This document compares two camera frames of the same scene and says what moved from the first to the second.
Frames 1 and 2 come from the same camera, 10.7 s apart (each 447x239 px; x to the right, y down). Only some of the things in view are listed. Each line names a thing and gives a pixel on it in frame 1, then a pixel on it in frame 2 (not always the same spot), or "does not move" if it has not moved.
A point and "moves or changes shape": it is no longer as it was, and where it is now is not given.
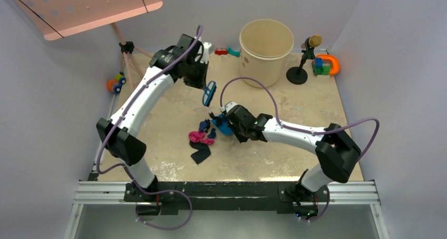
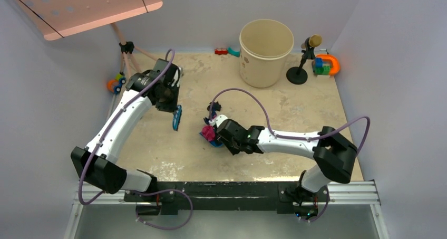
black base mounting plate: [164, 197] does not move
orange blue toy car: [115, 85] does not move
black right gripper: [241, 139] → [234, 151]
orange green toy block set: [327, 65] does not move
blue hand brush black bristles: [209, 92] → [176, 117]
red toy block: [221, 51] does not move
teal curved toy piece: [233, 53] does not move
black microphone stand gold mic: [298, 75] does not move
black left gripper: [200, 83] → [171, 107]
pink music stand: [56, 11] does not move
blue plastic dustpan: [221, 123] moves or changes shape
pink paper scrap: [200, 136] → [209, 132]
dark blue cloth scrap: [205, 125] → [214, 114]
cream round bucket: [264, 45] does not move
